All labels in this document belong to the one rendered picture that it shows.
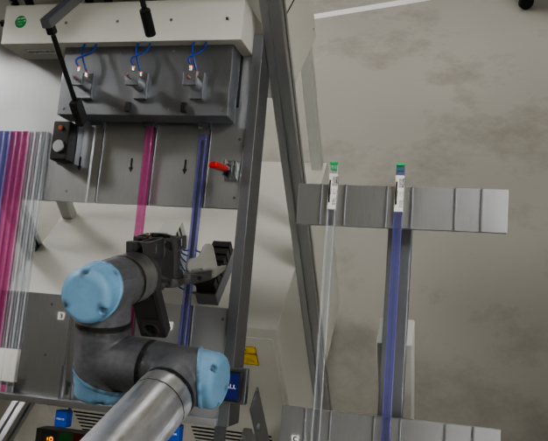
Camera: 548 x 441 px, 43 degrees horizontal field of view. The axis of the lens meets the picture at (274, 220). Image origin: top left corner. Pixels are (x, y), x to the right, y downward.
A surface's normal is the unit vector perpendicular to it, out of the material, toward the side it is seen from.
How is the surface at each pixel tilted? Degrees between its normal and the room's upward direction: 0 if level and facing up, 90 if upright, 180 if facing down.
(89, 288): 57
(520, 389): 0
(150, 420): 50
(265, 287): 0
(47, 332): 42
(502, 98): 0
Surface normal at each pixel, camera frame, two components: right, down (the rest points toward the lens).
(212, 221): -0.12, -0.78
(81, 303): -0.26, 0.10
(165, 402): 0.68, -0.57
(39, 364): -0.24, -0.16
